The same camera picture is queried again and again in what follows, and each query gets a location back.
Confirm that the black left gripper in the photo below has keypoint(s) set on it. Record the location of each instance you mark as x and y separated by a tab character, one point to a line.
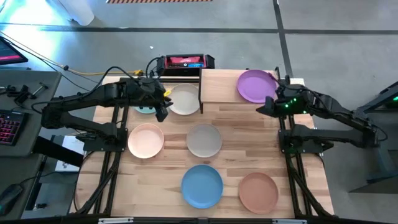
147	91

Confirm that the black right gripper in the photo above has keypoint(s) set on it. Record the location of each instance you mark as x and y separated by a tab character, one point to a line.
289	104

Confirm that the teal plate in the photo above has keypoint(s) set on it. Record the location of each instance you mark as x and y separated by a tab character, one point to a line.
144	110

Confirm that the cream plate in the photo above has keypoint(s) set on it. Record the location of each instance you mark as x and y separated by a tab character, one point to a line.
185	99

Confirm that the magenta plate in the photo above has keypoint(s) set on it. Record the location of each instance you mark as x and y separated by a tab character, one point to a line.
255	85

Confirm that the peach plate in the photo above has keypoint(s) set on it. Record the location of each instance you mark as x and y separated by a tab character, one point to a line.
145	141

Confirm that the grey plate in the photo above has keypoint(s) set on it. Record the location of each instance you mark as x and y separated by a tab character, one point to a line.
204	140

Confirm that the terracotta plate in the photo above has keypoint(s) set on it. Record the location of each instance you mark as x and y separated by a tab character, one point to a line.
258	193

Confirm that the blue plate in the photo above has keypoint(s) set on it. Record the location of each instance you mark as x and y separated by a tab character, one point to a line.
202	186

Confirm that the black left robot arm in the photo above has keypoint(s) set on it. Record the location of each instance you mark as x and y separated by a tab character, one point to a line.
81	99

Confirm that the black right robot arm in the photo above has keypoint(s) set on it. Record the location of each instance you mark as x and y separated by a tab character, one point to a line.
326	133

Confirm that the red and black power station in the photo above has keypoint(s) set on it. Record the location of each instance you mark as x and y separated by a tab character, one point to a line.
183	62

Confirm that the white paper sheet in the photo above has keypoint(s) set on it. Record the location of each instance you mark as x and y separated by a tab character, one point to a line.
73	144

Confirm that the black flat panel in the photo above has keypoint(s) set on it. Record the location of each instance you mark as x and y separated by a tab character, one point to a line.
56	152

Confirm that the black table stand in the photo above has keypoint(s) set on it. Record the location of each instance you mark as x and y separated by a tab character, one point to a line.
385	161

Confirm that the white rounded container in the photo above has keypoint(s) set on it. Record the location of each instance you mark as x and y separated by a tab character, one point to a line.
77	11

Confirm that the grey side desk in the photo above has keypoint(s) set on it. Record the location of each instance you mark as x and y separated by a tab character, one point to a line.
31	149

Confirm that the black desk clamp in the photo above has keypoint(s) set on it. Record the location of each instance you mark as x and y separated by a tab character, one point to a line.
21	95

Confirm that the backlit black keyboard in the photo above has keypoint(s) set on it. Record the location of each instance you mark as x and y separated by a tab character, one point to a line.
11	127

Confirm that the computer monitor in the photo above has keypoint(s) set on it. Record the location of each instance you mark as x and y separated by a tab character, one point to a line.
11	53

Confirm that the black computer mouse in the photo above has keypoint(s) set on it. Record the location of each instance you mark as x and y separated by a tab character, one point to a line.
9	197

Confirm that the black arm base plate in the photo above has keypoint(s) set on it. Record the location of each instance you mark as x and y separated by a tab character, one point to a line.
286	146
93	146

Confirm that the wooden shelf with black frame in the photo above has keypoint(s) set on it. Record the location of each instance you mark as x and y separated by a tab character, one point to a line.
217	87

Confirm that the black table frame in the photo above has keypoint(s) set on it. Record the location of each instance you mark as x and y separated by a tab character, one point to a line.
155	221

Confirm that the silver metal bracket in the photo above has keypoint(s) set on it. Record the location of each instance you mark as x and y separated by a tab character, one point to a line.
115	220
289	221

